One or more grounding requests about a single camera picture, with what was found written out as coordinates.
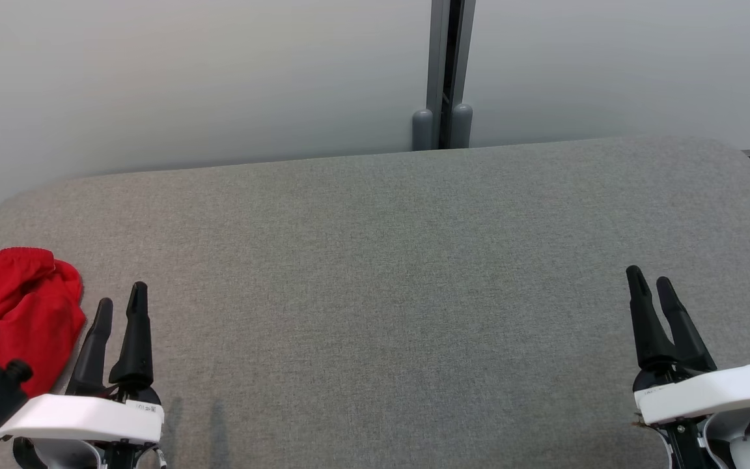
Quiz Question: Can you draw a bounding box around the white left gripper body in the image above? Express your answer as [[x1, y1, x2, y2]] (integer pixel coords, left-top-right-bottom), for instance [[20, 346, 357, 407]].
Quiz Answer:
[[0, 383, 165, 447]]

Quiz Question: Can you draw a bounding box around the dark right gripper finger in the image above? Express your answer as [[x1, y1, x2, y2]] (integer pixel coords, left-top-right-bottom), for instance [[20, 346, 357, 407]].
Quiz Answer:
[[656, 276, 717, 373], [626, 265, 677, 371]]

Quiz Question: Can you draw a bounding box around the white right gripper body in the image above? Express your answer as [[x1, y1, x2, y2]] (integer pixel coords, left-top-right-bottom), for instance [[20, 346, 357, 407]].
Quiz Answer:
[[633, 363, 750, 425]]

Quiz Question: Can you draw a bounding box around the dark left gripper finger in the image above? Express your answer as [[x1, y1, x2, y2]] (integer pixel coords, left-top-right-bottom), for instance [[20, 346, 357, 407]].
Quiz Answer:
[[109, 281, 154, 386], [66, 298, 114, 395]]

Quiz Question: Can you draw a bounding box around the red and white basketball jersey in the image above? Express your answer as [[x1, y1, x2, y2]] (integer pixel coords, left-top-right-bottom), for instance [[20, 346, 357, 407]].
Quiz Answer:
[[0, 247, 87, 398]]

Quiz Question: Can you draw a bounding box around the grey double partition post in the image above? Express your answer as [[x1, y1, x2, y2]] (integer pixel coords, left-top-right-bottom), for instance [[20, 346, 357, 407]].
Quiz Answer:
[[412, 0, 477, 152]]

